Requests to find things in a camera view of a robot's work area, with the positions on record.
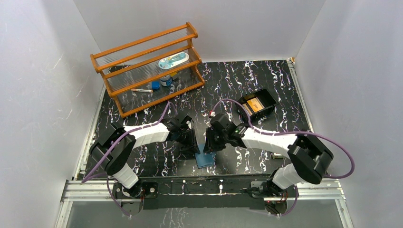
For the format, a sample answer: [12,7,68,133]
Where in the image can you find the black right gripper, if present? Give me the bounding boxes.
[203,127,229,152]

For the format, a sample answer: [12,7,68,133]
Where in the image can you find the blue card holder wallet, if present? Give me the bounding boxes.
[195,152,216,169]

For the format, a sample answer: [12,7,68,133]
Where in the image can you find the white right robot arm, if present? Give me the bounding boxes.
[203,114,334,198]

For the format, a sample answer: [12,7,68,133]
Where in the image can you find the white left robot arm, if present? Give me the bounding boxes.
[89,115,200,198]

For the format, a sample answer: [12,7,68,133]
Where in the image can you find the orange card in tray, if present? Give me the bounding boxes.
[247,97,264,113]

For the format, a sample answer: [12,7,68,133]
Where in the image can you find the black card tray box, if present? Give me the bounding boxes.
[237,88,279,123]

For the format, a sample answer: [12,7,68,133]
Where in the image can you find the small blue lidded jar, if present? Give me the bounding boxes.
[159,75,173,87]

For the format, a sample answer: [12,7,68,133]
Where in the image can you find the blue small box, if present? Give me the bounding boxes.
[151,81,161,91]

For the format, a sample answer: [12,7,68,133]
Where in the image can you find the white orange marker pen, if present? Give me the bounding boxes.
[131,88,153,93]

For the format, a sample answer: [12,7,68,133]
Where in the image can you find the white red small box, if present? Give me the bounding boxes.
[272,154,283,159]

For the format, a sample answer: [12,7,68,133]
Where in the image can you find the white blue packaged item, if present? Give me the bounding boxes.
[158,52,189,70]

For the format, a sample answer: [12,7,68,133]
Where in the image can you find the orange wooden shelf rack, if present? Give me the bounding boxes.
[90,22,205,117]

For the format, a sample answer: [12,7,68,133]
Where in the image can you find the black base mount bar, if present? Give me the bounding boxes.
[112,174,296,213]

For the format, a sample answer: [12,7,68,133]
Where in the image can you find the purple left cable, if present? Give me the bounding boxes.
[81,101,179,184]

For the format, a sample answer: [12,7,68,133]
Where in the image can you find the purple cable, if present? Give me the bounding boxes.
[210,98,356,180]
[81,101,179,184]

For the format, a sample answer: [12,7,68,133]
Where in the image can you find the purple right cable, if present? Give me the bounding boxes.
[210,98,356,180]

